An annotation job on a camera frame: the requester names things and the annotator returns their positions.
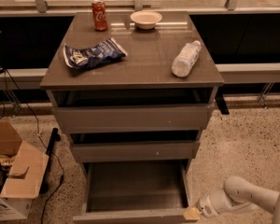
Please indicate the open cardboard box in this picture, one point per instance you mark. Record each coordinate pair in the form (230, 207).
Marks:
(22, 168)

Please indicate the black bracket behind cabinet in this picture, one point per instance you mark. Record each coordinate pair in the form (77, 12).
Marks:
(221, 104)

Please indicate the grey middle drawer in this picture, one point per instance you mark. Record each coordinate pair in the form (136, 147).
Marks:
(135, 146)

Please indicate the grey bottom drawer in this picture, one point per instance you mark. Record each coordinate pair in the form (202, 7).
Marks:
(135, 192)

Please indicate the clear plastic water bottle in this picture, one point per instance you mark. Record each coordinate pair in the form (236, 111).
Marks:
(186, 58)

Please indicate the grey drawer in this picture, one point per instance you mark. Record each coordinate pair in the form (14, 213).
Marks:
(119, 111)
(135, 192)
(135, 146)

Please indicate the white paper bowl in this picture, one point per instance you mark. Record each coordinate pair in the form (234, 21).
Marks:
(145, 20)

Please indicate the black bar on floor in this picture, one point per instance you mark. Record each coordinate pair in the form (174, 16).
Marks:
(54, 137)

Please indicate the blue chip bag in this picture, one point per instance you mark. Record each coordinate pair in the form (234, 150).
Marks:
(107, 51)

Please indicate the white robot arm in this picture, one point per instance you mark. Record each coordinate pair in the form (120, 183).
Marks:
(237, 196)

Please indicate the grey top drawer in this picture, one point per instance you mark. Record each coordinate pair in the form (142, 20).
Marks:
(119, 111)

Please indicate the red soda can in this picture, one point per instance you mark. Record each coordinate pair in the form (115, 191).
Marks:
(99, 16)

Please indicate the grey drawer cabinet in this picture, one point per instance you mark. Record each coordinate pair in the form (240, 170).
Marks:
(149, 60)

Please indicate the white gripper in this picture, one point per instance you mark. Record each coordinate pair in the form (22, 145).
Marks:
(207, 206)

